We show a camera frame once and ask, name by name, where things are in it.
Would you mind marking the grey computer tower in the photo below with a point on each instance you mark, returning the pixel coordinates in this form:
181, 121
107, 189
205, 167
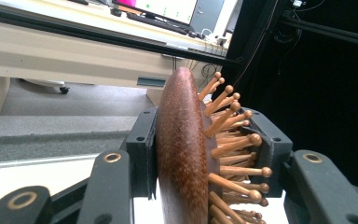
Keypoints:
207, 14

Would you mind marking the black curtain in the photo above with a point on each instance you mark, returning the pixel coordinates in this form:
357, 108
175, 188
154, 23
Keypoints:
323, 102

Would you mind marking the wooden bristle hairbrush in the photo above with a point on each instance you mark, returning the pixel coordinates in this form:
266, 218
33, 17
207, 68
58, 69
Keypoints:
183, 155

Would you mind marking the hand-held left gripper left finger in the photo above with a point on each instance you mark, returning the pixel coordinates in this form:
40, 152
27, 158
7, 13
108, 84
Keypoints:
141, 155

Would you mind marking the black metal frame rail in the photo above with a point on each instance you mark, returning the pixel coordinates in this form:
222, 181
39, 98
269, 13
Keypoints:
105, 34
329, 31

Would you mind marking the white power strip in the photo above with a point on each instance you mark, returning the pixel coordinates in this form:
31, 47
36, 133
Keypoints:
215, 42

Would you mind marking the black keyboard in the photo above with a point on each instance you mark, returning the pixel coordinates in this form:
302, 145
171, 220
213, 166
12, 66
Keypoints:
158, 22

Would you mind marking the beige striped office desk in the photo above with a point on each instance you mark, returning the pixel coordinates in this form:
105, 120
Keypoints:
59, 59

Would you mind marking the office chair base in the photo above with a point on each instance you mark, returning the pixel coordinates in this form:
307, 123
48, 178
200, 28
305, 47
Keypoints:
51, 84

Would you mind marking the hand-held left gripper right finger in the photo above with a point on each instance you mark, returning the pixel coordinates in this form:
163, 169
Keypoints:
278, 155

